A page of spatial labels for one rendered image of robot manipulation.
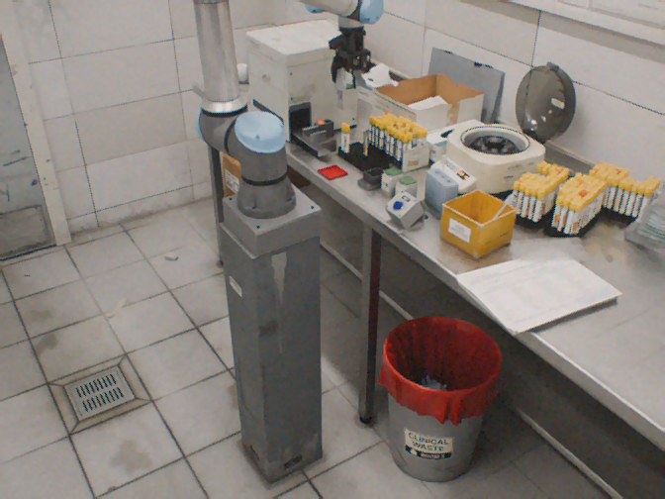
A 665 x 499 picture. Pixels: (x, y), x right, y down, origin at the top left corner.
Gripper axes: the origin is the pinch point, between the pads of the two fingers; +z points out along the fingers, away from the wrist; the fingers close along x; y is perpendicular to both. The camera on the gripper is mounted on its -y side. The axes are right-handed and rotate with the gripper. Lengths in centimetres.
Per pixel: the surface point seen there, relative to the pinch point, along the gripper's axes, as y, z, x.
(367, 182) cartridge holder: 18.5, 20.7, -3.3
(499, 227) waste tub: 63, 15, 8
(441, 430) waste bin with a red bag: 63, 83, -2
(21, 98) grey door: -141, 34, -81
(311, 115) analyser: -20.3, 14.2, -1.8
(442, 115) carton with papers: 6.0, 11.3, 31.8
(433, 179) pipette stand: 38.1, 13.0, 5.6
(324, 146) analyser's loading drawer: -3.1, 17.2, -6.2
